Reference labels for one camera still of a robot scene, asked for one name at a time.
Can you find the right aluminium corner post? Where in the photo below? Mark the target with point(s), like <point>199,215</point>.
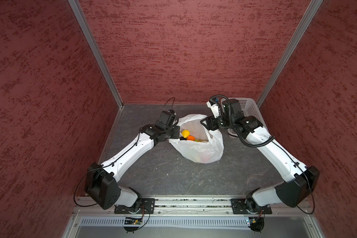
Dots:
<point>301,28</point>

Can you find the white plastic bag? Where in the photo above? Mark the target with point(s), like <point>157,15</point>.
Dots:
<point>199,152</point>

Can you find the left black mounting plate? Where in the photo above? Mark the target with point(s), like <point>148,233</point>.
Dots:
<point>142,206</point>

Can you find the white perforated plastic basket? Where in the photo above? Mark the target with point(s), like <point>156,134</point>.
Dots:
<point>249,108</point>

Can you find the aluminium corner post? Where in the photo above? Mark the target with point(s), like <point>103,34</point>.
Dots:
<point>82,21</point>
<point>301,28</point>

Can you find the black mounting plate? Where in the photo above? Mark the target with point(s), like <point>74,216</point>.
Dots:
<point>142,206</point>
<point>239,207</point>

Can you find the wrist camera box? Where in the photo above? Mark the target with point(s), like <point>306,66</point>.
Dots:
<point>167,120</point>
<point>224,109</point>

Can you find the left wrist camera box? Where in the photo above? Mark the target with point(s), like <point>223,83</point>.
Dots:
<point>167,120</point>

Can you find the orange fruit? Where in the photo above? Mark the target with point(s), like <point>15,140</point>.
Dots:
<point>190,138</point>

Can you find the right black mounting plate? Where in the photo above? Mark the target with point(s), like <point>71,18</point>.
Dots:
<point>239,207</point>

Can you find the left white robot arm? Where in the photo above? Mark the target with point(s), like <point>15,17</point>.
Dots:
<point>101,180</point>

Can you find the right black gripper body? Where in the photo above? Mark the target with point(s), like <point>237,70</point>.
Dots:
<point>215,122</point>

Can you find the perforated metal cable tray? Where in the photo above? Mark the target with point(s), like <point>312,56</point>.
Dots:
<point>178,222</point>

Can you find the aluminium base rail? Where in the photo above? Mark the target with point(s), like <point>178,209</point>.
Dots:
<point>216,206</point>

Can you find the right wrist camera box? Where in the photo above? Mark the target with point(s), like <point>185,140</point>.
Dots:
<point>224,109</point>

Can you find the yellow lemon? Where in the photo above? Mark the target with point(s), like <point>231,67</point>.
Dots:
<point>185,133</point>

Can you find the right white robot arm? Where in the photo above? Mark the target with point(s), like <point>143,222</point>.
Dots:
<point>299,180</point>

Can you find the left aluminium corner post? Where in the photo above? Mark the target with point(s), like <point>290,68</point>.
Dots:
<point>82,21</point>

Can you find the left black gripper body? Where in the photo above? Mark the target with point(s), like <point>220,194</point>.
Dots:
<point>172,133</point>

